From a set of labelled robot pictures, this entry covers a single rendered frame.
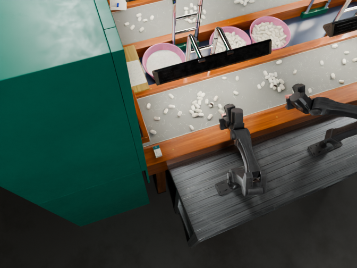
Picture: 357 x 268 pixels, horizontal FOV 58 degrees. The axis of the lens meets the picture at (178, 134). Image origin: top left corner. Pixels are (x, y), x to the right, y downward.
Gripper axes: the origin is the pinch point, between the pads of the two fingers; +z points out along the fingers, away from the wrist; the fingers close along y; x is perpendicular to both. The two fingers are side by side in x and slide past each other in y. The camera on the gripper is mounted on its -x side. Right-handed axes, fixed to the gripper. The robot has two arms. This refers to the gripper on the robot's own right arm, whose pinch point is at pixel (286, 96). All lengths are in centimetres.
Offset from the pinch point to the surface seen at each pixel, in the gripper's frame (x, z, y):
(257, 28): -28, 51, -12
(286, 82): 0.2, 17.9, -11.6
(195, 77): -14, 31, 41
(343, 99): 12.4, -0.5, -37.3
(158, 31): -39, 64, 51
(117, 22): -49, 76, 74
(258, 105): 6.0, 11.0, 11.5
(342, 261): 129, -19, -29
